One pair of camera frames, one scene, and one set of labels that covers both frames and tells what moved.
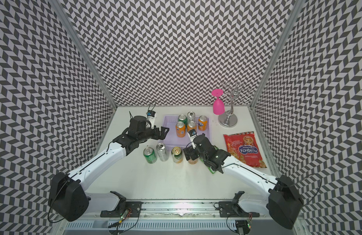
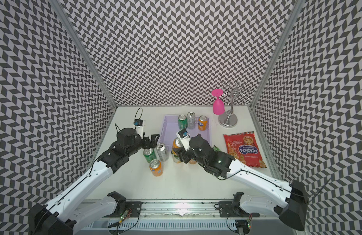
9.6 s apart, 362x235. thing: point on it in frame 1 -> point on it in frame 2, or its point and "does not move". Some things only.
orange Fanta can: x=180 y=129 -> x=155 y=166
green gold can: x=177 y=154 does not move
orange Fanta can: x=192 y=161 does not move
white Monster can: x=162 y=152 does not move
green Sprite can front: x=149 y=155 does not move
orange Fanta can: x=191 y=125 -> x=177 y=143
